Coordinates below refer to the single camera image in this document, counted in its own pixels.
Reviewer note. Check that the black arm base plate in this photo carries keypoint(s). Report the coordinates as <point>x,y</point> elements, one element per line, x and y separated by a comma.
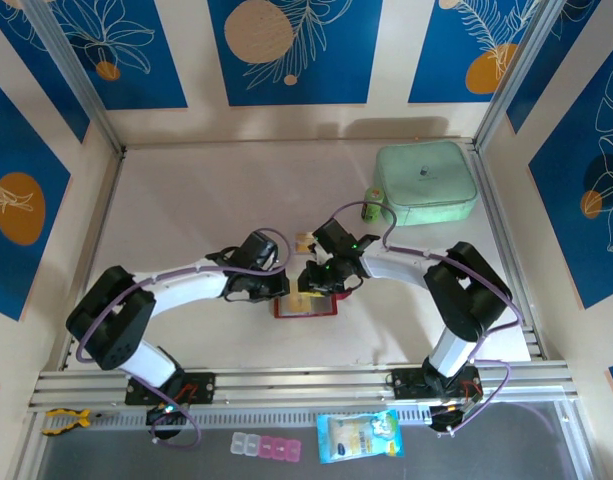
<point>201,387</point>
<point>406,385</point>

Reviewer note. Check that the aluminium frame post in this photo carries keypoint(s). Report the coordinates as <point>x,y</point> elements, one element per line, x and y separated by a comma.
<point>515,75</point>
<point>83,85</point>

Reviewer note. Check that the aluminium side rail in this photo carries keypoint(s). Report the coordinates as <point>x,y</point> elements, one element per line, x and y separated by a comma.
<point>105,215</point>
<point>490,190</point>

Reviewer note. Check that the mint green zip pouch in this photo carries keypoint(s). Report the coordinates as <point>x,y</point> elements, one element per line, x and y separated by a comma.
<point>426,170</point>

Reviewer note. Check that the red leather card holder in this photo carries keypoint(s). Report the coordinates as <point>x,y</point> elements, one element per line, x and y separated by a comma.
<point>318,307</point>

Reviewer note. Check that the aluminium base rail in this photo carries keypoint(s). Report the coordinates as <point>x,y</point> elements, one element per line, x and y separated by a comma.
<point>296,385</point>

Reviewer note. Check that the small green bottle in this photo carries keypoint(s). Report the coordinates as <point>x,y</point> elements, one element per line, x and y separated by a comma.
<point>372,205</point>

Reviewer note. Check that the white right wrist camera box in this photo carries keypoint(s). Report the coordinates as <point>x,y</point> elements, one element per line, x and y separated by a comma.
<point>317,251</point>

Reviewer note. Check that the blue and white snack packet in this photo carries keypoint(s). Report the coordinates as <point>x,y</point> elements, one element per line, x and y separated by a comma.
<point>356,437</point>

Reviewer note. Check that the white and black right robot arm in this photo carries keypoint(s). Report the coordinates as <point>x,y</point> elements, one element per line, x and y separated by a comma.
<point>401,267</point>

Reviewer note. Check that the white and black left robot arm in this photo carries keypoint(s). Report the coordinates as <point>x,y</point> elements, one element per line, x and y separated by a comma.
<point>191,287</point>

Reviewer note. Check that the black controller board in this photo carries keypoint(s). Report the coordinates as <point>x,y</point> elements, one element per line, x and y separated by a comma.
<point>446,417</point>
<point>163,415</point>

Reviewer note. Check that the beige credit card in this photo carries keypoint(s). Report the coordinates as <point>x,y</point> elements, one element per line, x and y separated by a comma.
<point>297,302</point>
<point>302,246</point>

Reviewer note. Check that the white and pink pill organizer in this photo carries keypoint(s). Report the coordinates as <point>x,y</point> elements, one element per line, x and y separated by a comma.
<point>266,446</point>

